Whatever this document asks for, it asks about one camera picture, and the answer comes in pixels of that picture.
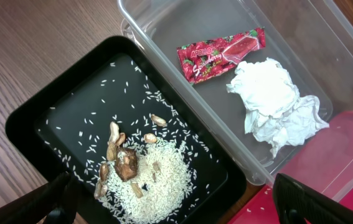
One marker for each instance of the rice and food scraps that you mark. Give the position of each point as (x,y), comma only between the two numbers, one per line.
(139,159)

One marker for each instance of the red serving tray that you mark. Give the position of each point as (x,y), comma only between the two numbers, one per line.
(325,162)

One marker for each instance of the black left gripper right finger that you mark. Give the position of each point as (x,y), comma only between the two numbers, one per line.
(298,203)

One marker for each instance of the red snack wrapper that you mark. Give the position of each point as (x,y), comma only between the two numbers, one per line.
(207,59)

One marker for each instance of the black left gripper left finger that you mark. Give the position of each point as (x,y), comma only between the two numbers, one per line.
(54,202)

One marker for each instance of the black plastic tray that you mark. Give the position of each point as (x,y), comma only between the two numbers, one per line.
(21,131)

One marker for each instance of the white tissue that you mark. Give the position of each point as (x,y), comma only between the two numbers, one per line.
(276,113)

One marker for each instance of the clear plastic bin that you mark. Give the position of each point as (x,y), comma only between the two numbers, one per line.
(312,40)

